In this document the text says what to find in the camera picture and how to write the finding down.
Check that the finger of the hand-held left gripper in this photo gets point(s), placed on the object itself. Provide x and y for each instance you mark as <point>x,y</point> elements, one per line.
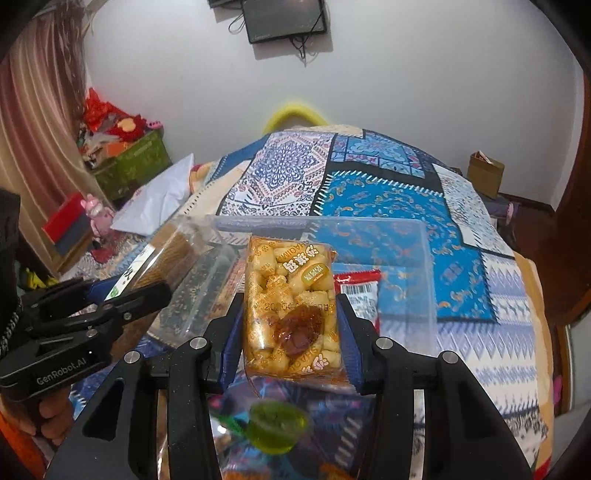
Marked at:
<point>138,300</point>
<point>99,290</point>

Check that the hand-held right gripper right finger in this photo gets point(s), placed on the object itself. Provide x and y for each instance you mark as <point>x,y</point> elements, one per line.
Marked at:
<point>352,360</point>

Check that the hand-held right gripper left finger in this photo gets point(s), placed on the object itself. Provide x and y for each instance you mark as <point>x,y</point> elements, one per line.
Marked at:
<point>229,364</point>

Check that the brown biscuit packet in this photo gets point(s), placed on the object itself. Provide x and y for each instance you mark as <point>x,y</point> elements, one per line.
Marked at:
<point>171,254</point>

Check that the yellow puffed snack packet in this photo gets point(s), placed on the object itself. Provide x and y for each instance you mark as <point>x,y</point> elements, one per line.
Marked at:
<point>286,295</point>

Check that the clear plastic container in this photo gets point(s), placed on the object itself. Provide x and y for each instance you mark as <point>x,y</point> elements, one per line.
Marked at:
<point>408,258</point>

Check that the clear packet of dark snacks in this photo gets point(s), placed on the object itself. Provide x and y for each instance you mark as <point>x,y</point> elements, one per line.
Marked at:
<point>198,295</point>

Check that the person's left hand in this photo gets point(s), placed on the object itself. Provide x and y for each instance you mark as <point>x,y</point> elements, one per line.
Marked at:
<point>53,417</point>

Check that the pink plush toy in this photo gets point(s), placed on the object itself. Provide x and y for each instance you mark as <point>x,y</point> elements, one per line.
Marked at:
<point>98,217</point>

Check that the red flat box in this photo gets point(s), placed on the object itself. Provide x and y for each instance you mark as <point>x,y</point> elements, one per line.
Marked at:
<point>67,221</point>

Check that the green jelly cup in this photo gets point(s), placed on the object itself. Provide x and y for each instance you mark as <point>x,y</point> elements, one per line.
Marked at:
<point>277,425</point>

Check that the red snack packet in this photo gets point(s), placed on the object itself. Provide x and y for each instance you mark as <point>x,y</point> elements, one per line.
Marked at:
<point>356,282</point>

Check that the white pillow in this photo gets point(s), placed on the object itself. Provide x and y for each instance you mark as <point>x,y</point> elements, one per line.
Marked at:
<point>157,198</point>

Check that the green storage box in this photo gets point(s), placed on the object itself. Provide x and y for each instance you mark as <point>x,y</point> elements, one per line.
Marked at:
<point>134,164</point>

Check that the striped pink curtain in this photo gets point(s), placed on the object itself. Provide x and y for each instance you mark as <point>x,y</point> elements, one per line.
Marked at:
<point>37,138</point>

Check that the pile of red plush toys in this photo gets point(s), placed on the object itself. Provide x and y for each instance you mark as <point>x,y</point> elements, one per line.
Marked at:
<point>113,124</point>

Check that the yellow bed sheet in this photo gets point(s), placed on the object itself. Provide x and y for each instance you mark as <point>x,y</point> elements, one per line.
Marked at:
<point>538,295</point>

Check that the cardboard box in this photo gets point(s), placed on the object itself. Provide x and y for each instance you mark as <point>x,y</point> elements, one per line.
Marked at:
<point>485,175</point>

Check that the yellow chair back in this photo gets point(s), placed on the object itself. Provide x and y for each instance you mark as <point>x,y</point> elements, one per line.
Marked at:
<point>293,110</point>

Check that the brown wooden door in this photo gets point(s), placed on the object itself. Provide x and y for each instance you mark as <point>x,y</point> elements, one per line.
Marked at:
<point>572,221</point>

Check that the black wall monitor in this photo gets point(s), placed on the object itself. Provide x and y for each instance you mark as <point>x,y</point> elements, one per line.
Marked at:
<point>284,18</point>

